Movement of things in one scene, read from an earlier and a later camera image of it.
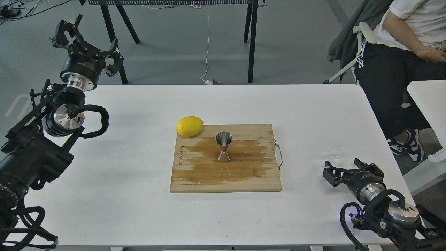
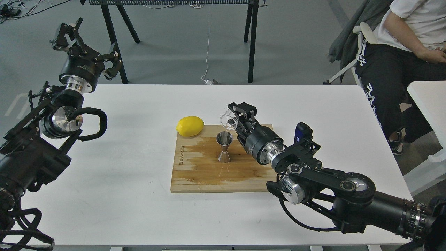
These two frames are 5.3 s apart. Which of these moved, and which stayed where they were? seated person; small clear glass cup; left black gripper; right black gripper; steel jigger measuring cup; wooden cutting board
Moved: right black gripper; small clear glass cup
Stayed: steel jigger measuring cup; seated person; left black gripper; wooden cutting board
